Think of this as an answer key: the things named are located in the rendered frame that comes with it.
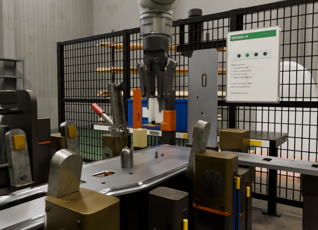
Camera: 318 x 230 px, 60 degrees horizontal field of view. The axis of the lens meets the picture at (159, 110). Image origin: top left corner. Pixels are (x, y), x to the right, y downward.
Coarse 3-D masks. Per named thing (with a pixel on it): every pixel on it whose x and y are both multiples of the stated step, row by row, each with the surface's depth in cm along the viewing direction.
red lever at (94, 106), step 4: (92, 104) 93; (96, 104) 93; (92, 108) 92; (96, 108) 91; (100, 108) 91; (96, 112) 91; (100, 112) 90; (104, 112) 91; (100, 116) 91; (104, 116) 89; (108, 120) 88; (112, 120) 89; (112, 124) 87; (120, 128) 87
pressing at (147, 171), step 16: (160, 144) 97; (96, 160) 73; (112, 160) 75; (144, 160) 75; (160, 160) 75; (176, 160) 75; (112, 176) 60; (128, 176) 60; (144, 176) 60; (160, 176) 62; (16, 192) 49; (32, 192) 50; (112, 192) 52; (128, 192) 53; (16, 208) 43; (32, 208) 43; (0, 224) 38; (16, 224) 38; (32, 224) 39
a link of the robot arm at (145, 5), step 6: (138, 0) 75; (144, 0) 71; (150, 0) 69; (174, 0) 70; (138, 6) 76; (144, 6) 72; (150, 6) 71; (156, 6) 71; (162, 6) 70; (168, 6) 71; (174, 6) 74; (144, 12) 73; (150, 12) 73; (162, 12) 73; (168, 12) 74
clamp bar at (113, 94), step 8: (112, 88) 85; (120, 88) 84; (112, 96) 85; (120, 96) 87; (112, 104) 85; (120, 104) 87; (112, 112) 86; (120, 112) 87; (120, 120) 87; (120, 136) 85
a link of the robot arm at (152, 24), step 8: (144, 16) 73; (152, 16) 72; (160, 16) 72; (168, 16) 74; (144, 24) 74; (152, 24) 72; (160, 24) 72; (168, 24) 74; (144, 32) 74; (152, 32) 73; (160, 32) 73; (168, 32) 74
